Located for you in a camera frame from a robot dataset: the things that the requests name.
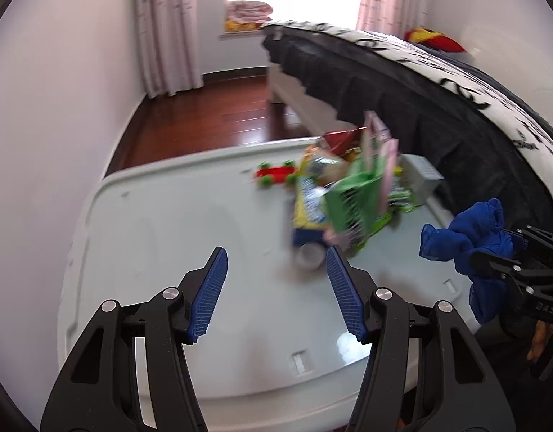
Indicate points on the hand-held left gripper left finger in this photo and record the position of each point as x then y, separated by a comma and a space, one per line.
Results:
211, 292

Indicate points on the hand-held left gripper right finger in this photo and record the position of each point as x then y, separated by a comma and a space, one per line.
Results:
344, 297

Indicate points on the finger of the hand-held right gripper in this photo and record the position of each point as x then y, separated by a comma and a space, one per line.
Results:
497, 263
540, 240

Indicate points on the blue cloth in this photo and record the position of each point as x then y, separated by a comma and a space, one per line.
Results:
465, 234

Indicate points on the small metal can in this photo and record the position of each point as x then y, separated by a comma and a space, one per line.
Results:
310, 256

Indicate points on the yellow and blue snack packet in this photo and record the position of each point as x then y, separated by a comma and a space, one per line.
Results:
308, 209

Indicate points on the green and white snack packet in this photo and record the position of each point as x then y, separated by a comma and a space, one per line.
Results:
402, 198

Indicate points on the tan snack packet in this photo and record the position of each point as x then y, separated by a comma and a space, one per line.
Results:
323, 166

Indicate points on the red and green toy car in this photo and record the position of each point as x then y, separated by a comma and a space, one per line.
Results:
276, 173

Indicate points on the red snack packet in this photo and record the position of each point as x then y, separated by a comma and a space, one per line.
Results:
341, 140

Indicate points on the white plastic table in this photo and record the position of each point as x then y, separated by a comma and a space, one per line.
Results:
168, 220

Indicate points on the grey box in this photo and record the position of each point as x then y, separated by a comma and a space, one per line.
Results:
422, 177

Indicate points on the bed with black skirt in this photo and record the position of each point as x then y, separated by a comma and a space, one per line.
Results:
393, 81

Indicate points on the red and yellow pillow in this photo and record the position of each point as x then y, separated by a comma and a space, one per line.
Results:
434, 40

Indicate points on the folded yellow cloth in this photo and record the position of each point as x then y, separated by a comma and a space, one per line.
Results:
240, 25

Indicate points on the folded pink blanket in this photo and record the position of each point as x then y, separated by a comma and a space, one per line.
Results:
249, 10

